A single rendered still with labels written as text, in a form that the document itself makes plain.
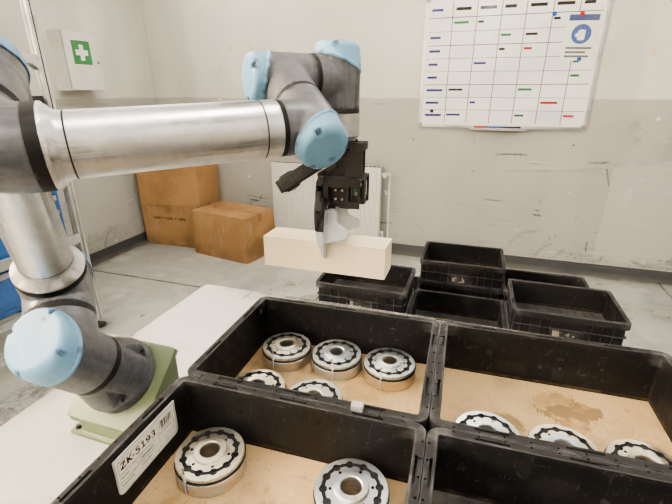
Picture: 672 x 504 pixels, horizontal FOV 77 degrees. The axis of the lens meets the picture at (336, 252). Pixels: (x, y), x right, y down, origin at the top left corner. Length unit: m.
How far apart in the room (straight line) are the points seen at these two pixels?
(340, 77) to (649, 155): 3.22
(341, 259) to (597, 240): 3.20
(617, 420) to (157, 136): 0.85
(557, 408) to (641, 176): 3.01
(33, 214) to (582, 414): 0.96
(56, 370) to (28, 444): 0.31
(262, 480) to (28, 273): 0.51
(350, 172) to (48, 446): 0.81
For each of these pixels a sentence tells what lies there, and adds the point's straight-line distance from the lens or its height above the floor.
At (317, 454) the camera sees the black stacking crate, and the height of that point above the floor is 0.84.
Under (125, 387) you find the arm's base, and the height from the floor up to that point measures 0.84.
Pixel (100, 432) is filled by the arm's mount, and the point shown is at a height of 0.72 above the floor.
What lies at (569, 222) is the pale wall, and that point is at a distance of 3.76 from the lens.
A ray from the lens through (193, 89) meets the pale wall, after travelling 4.37.
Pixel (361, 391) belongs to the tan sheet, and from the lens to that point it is 0.85.
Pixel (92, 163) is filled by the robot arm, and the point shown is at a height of 1.29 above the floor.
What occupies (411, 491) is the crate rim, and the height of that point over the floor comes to 0.93.
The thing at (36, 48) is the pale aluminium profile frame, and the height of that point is 1.57.
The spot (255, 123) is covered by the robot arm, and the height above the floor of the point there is 1.33.
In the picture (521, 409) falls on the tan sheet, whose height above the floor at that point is 0.83.
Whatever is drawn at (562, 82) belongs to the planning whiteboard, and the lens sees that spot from 3.58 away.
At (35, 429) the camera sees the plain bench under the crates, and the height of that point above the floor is 0.70.
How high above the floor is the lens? 1.36
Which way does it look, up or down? 21 degrees down
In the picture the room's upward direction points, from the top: straight up
